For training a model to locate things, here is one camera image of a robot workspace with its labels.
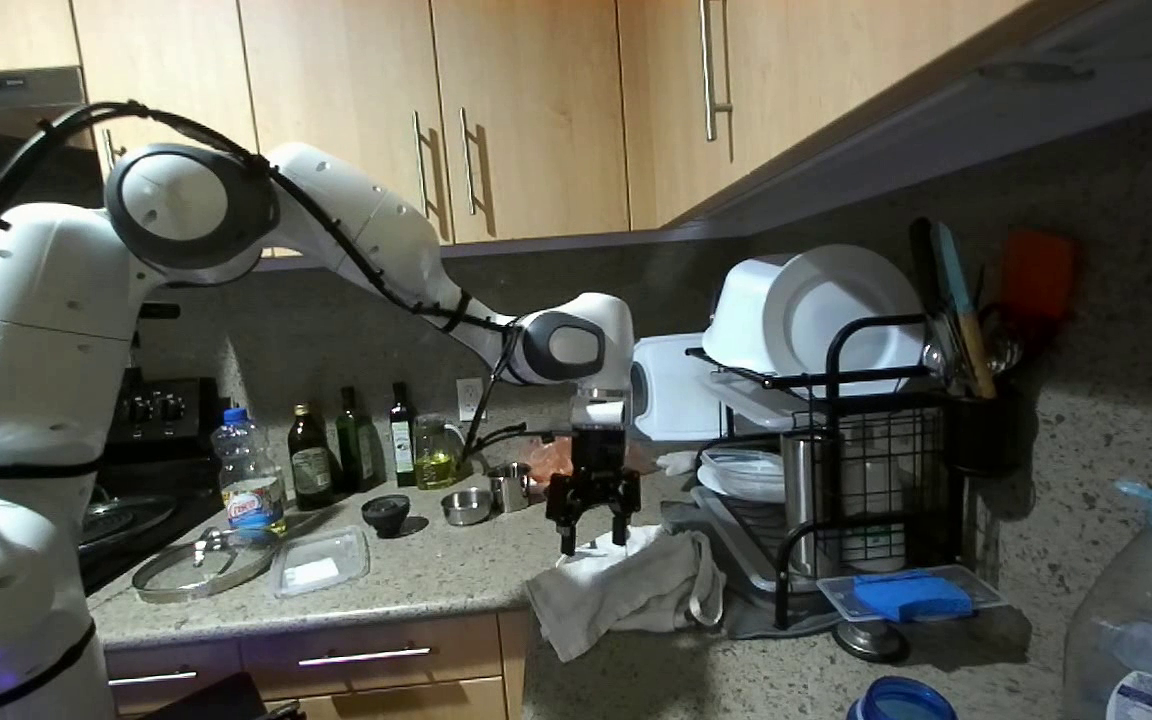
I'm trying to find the clear bottle light blue cap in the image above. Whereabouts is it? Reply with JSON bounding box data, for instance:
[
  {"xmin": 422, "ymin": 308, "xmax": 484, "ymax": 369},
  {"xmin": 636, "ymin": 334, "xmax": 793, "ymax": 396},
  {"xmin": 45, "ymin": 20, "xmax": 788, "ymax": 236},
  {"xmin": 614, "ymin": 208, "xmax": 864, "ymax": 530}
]
[{"xmin": 1056, "ymin": 476, "xmax": 1152, "ymax": 720}]

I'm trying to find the steel cabinet door handle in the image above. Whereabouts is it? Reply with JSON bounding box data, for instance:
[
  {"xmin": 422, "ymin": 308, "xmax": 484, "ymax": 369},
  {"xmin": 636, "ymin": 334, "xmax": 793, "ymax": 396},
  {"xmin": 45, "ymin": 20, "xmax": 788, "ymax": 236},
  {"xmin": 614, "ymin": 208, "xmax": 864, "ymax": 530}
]
[
  {"xmin": 457, "ymin": 103, "xmax": 502, "ymax": 241},
  {"xmin": 414, "ymin": 109, "xmax": 457, "ymax": 245},
  {"xmin": 693, "ymin": 0, "xmax": 739, "ymax": 166}
]

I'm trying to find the teal spatula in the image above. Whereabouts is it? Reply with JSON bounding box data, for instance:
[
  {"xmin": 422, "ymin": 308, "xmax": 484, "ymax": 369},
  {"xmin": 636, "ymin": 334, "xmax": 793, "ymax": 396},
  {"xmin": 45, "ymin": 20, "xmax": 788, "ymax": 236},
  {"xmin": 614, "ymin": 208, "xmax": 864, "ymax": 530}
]
[{"xmin": 929, "ymin": 217, "xmax": 1006, "ymax": 409}]

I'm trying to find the small steel bowl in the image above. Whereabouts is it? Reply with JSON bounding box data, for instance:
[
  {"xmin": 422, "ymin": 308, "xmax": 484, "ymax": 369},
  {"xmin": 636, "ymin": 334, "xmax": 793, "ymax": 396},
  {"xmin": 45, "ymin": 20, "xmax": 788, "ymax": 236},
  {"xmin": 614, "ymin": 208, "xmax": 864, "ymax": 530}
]
[{"xmin": 439, "ymin": 480, "xmax": 502, "ymax": 530}]

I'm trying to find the narrow wooden drawer front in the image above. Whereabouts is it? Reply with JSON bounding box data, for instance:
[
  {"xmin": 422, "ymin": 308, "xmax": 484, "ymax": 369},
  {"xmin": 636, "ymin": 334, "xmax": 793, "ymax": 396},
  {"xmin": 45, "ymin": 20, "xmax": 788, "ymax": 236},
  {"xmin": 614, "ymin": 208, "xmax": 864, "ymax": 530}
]
[{"xmin": 99, "ymin": 636, "xmax": 250, "ymax": 718}]

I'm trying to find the orange spatula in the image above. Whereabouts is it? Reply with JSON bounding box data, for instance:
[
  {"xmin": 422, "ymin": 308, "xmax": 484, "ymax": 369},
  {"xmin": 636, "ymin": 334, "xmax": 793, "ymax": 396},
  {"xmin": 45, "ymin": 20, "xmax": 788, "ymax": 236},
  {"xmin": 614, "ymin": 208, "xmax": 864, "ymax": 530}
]
[{"xmin": 991, "ymin": 225, "xmax": 1090, "ymax": 353}]

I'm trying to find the black utensil holder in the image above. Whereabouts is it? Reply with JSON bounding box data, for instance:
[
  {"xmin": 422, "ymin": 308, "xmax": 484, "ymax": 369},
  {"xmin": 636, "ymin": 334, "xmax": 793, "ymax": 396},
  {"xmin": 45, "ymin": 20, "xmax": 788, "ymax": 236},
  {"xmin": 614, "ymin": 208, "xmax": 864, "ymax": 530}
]
[{"xmin": 939, "ymin": 380, "xmax": 1031, "ymax": 489}]

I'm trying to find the white wall outlet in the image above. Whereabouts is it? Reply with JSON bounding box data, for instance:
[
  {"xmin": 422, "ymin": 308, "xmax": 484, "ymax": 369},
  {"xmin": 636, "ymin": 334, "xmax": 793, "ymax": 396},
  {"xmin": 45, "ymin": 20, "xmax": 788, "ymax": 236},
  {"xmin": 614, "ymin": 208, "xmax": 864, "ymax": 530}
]
[{"xmin": 448, "ymin": 374, "xmax": 488, "ymax": 424}]

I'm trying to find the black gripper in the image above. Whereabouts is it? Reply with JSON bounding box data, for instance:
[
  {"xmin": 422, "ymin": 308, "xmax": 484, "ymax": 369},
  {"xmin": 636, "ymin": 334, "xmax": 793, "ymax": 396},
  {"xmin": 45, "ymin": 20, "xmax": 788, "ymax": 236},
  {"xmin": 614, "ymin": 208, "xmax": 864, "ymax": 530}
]
[{"xmin": 543, "ymin": 422, "xmax": 648, "ymax": 559}]

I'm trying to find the short steel drawer handle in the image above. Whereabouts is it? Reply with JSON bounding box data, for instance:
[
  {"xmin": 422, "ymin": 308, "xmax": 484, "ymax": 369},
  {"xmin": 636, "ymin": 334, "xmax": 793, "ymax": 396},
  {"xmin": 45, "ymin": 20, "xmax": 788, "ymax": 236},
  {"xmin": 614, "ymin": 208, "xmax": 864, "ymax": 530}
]
[{"xmin": 106, "ymin": 665, "xmax": 170, "ymax": 693}]

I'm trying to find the wide wooden drawer front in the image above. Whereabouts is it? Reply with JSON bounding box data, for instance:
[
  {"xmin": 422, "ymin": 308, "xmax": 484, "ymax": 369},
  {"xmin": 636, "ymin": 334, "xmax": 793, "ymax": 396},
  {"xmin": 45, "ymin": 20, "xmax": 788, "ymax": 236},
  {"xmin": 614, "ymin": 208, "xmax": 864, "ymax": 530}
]
[{"xmin": 238, "ymin": 609, "xmax": 532, "ymax": 693}]

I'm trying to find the black round stopper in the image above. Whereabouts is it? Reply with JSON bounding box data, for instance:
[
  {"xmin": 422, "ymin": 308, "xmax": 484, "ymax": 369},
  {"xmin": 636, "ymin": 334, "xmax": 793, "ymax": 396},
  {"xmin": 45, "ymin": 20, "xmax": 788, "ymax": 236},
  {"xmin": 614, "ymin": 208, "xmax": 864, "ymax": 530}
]
[{"xmin": 827, "ymin": 616, "xmax": 911, "ymax": 670}]

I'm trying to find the grey range hood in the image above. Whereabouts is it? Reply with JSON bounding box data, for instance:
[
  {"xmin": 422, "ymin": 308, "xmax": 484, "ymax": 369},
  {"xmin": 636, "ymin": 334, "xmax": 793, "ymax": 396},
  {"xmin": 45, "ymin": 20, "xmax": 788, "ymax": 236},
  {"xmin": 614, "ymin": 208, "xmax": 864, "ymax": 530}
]
[{"xmin": 0, "ymin": 63, "xmax": 92, "ymax": 150}]

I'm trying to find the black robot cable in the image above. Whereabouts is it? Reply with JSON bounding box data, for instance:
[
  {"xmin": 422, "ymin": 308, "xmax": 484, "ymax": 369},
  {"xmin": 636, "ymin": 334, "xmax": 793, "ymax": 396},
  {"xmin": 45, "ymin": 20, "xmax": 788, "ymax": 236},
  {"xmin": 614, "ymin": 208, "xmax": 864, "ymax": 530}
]
[{"xmin": 0, "ymin": 95, "xmax": 532, "ymax": 466}]

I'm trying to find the black wire dish rack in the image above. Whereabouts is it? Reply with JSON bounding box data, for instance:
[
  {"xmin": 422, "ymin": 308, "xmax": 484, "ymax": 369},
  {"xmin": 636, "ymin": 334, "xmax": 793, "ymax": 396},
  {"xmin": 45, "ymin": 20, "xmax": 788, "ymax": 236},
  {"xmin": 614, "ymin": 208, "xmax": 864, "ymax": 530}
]
[{"xmin": 677, "ymin": 308, "xmax": 1008, "ymax": 641}]

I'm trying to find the grey drying mat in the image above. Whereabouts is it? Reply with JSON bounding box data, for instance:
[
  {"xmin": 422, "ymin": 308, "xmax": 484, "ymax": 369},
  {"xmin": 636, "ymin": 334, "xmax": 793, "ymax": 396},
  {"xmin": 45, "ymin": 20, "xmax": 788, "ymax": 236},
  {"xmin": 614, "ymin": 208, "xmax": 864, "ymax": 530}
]
[{"xmin": 663, "ymin": 491, "xmax": 862, "ymax": 644}]

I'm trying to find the tall steel cup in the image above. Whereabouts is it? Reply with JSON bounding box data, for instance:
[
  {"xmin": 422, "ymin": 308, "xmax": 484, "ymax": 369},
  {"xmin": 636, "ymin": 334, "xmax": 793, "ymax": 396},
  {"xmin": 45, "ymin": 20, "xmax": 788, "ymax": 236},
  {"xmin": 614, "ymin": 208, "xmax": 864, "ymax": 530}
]
[{"xmin": 779, "ymin": 429, "xmax": 831, "ymax": 571}]

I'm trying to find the small black bowl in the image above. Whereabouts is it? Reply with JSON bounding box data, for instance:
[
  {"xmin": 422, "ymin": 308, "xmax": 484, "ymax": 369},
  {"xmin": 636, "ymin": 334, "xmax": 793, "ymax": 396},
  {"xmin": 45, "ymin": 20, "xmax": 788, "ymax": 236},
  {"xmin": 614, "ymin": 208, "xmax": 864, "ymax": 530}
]
[{"xmin": 358, "ymin": 489, "xmax": 415, "ymax": 543}]

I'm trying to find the clear water bottle blue cap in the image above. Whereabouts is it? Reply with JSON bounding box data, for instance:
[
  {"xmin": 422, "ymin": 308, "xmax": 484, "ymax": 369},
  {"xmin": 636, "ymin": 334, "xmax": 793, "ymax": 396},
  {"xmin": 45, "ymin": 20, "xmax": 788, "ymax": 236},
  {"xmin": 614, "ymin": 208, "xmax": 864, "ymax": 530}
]
[{"xmin": 208, "ymin": 402, "xmax": 287, "ymax": 553}]

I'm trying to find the white dinner plate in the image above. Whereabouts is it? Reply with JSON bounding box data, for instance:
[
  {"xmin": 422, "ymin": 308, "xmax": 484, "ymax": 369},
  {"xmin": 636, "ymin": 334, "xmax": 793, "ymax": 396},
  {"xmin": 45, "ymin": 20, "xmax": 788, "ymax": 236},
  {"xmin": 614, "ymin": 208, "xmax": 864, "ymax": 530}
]
[{"xmin": 772, "ymin": 241, "xmax": 934, "ymax": 405}]

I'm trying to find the dark green glass bottle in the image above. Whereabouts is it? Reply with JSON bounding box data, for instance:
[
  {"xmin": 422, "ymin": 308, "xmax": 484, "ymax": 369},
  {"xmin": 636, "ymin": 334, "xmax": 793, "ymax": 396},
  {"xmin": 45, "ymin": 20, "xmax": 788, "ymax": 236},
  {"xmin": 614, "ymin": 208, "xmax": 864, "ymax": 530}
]
[{"xmin": 331, "ymin": 386, "xmax": 389, "ymax": 500}]

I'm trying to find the glass pot lid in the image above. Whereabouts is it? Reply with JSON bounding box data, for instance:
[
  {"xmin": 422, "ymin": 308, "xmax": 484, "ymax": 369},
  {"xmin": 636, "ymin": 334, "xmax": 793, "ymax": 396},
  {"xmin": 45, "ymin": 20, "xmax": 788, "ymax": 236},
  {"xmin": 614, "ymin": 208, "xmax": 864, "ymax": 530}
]
[{"xmin": 130, "ymin": 526, "xmax": 278, "ymax": 609}]

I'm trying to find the slim bottle white label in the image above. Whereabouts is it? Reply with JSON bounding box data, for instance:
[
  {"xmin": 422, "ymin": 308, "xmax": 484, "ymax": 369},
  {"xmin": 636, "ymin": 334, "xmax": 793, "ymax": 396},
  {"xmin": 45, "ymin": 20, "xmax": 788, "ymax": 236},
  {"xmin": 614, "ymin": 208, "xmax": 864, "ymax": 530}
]
[{"xmin": 385, "ymin": 380, "xmax": 426, "ymax": 491}]

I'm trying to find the wooden wall cabinet door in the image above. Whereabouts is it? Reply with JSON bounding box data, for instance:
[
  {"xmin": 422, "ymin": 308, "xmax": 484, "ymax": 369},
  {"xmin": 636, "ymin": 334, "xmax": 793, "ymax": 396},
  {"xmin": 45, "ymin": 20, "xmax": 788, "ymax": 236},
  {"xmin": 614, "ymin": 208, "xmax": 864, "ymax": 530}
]
[
  {"xmin": 428, "ymin": 0, "xmax": 636, "ymax": 247},
  {"xmin": 70, "ymin": 0, "xmax": 270, "ymax": 267},
  {"xmin": 238, "ymin": 0, "xmax": 457, "ymax": 258},
  {"xmin": 0, "ymin": 0, "xmax": 85, "ymax": 74},
  {"xmin": 614, "ymin": 0, "xmax": 1030, "ymax": 231}
]

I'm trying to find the black stereo camera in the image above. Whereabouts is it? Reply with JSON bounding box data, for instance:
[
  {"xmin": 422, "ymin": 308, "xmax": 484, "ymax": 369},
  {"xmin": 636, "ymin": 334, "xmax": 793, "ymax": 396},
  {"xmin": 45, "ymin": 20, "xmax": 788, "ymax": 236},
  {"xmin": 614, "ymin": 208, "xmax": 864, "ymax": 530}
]
[{"xmin": 131, "ymin": 295, "xmax": 188, "ymax": 329}]

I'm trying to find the large white bowl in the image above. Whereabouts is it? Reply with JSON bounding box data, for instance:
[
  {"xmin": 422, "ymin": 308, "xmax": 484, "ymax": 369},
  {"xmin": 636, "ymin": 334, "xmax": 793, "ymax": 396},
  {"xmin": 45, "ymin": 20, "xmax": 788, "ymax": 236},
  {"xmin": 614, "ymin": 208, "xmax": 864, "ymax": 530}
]
[{"xmin": 699, "ymin": 251, "xmax": 809, "ymax": 380}]

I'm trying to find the black kitchen utensil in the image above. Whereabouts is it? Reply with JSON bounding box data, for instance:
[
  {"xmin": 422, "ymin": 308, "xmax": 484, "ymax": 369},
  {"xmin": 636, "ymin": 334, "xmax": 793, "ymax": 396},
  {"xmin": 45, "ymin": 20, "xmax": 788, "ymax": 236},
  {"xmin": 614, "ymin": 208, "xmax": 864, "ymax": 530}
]
[{"xmin": 905, "ymin": 212, "xmax": 965, "ymax": 375}]

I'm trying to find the white grey towel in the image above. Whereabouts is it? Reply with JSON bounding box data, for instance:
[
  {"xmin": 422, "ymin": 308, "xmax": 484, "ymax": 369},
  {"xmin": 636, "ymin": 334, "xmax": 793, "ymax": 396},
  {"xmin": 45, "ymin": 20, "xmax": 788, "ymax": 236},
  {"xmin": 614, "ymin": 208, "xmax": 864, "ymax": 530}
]
[{"xmin": 521, "ymin": 517, "xmax": 732, "ymax": 670}]

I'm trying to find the dark bottle with label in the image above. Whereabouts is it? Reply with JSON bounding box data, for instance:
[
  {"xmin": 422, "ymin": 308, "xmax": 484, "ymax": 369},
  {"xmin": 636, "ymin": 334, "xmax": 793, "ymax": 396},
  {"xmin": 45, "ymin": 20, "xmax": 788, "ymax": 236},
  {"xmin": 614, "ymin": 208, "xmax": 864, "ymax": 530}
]
[{"xmin": 284, "ymin": 402, "xmax": 339, "ymax": 514}]

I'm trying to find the black stove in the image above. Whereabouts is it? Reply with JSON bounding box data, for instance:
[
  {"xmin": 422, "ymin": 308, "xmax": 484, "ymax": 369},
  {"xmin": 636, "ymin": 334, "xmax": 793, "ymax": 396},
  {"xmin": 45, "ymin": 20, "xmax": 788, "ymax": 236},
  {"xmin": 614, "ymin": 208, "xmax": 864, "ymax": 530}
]
[{"xmin": 71, "ymin": 369, "xmax": 230, "ymax": 596}]

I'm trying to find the round olive oil jar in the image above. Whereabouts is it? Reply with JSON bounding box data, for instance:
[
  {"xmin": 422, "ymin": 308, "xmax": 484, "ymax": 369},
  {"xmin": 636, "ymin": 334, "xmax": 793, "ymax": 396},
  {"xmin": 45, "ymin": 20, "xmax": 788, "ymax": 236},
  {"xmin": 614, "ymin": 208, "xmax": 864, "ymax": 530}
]
[{"xmin": 408, "ymin": 413, "xmax": 476, "ymax": 491}]

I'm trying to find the long steel drawer handle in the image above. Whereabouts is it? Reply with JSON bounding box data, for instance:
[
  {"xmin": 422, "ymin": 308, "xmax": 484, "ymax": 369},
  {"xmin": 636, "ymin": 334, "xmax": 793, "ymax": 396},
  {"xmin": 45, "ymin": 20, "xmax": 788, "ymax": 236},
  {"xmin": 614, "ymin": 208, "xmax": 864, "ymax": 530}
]
[{"xmin": 294, "ymin": 644, "xmax": 437, "ymax": 671}]

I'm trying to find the white shallow dish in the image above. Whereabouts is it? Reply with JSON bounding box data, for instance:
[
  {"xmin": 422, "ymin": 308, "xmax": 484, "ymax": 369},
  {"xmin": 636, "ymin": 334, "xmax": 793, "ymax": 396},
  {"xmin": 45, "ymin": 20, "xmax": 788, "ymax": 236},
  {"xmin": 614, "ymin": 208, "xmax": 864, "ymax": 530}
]
[{"xmin": 693, "ymin": 443, "xmax": 796, "ymax": 509}]

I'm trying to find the clear rectangular plastic container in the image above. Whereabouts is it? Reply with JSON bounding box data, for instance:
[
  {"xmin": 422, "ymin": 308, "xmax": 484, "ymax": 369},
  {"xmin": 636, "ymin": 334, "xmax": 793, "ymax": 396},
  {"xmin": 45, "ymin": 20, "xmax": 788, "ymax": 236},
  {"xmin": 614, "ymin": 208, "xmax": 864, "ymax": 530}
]
[{"xmin": 264, "ymin": 526, "xmax": 375, "ymax": 599}]

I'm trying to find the steel measuring cup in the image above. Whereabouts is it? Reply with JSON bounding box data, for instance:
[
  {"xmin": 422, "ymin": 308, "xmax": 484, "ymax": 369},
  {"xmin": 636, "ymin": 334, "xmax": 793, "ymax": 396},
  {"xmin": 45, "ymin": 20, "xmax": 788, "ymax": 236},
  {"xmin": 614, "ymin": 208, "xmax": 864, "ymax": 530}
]
[{"xmin": 488, "ymin": 456, "xmax": 539, "ymax": 517}]

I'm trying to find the wooden base cabinet door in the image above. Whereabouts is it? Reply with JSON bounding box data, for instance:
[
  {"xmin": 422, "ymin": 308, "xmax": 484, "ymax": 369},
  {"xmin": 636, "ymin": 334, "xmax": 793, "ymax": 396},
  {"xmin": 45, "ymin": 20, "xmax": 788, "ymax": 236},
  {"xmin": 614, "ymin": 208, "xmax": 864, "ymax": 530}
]
[{"xmin": 254, "ymin": 676, "xmax": 512, "ymax": 720}]

